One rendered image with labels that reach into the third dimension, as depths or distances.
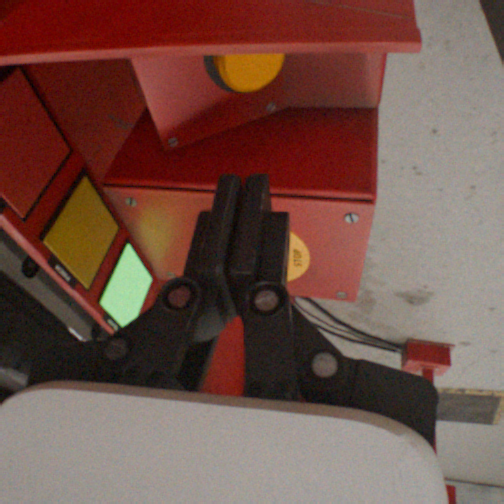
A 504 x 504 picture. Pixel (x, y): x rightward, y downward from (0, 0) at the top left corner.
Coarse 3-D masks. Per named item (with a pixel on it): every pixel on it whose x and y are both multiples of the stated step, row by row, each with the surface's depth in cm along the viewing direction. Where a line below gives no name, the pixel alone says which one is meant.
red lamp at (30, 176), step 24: (0, 96) 15; (24, 96) 16; (0, 120) 15; (24, 120) 16; (48, 120) 17; (0, 144) 15; (24, 144) 16; (48, 144) 17; (0, 168) 15; (24, 168) 16; (48, 168) 18; (0, 192) 15; (24, 192) 16; (24, 216) 16
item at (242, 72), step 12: (216, 60) 19; (228, 60) 19; (240, 60) 19; (252, 60) 19; (264, 60) 20; (276, 60) 20; (228, 72) 19; (240, 72) 20; (252, 72) 20; (264, 72) 20; (276, 72) 21; (228, 84) 20; (240, 84) 20; (252, 84) 21; (264, 84) 21
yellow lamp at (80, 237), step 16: (80, 192) 20; (96, 192) 21; (64, 208) 19; (80, 208) 20; (96, 208) 21; (64, 224) 19; (80, 224) 20; (96, 224) 22; (112, 224) 23; (48, 240) 18; (64, 240) 19; (80, 240) 20; (96, 240) 22; (64, 256) 19; (80, 256) 20; (96, 256) 22; (80, 272) 21; (96, 272) 22
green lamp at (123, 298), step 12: (132, 252) 26; (120, 264) 24; (132, 264) 26; (120, 276) 25; (132, 276) 26; (144, 276) 28; (108, 288) 23; (120, 288) 25; (132, 288) 26; (144, 288) 28; (108, 300) 23; (120, 300) 25; (132, 300) 26; (120, 312) 25; (132, 312) 26; (120, 324) 25
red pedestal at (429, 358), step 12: (408, 348) 202; (420, 348) 201; (432, 348) 200; (444, 348) 200; (408, 360) 199; (420, 360) 197; (432, 360) 197; (444, 360) 196; (420, 372) 209; (432, 372) 199; (444, 372) 203
